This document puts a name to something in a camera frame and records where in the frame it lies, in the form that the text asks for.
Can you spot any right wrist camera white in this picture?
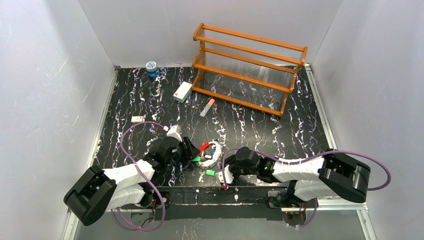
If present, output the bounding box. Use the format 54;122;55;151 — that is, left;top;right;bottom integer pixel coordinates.
214;166;234;191

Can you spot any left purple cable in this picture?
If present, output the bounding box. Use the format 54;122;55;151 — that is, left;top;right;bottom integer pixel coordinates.
110;121;170;232

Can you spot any green key tag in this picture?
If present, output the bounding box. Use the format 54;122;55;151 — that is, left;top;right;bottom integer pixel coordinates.
205;169;216;176
191;156;202;162

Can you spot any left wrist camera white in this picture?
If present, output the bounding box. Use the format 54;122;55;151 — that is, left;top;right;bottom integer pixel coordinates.
163;124;183;142

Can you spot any orange capped tube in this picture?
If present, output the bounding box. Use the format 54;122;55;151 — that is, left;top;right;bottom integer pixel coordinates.
200;98;215;118

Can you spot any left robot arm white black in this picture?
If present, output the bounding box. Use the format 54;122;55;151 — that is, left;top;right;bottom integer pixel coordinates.
63;136;200;226

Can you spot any aluminium rail frame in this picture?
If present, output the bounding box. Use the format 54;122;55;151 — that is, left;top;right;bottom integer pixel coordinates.
61;64;377;240

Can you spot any metal key organizer ring red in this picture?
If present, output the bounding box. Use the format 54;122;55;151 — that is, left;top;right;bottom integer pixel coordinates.
197;140;223;169

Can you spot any small white card box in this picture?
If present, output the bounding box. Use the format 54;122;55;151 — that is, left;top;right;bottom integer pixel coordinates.
131;116;145;124

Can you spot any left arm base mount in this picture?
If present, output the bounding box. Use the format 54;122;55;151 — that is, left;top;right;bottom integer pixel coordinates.
134;190;171;209

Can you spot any black key tag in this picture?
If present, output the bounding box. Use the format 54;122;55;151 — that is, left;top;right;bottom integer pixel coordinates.
203;154;213;160

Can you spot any blue jar with lid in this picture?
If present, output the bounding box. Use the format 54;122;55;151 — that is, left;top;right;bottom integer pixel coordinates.
145;61;159;79

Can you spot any orange wooden shelf rack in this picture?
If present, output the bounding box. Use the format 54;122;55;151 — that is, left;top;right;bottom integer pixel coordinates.
191;22;308;117

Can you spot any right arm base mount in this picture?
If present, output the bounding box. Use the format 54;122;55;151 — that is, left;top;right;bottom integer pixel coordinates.
261;190;309;226

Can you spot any white red box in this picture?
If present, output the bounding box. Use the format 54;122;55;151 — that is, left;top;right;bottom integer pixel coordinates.
172;81;192;103

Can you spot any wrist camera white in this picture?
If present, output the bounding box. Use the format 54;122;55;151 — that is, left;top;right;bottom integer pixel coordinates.
163;124;183;142
214;166;234;191

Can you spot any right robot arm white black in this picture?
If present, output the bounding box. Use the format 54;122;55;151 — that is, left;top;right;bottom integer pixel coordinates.
215;147;371;208

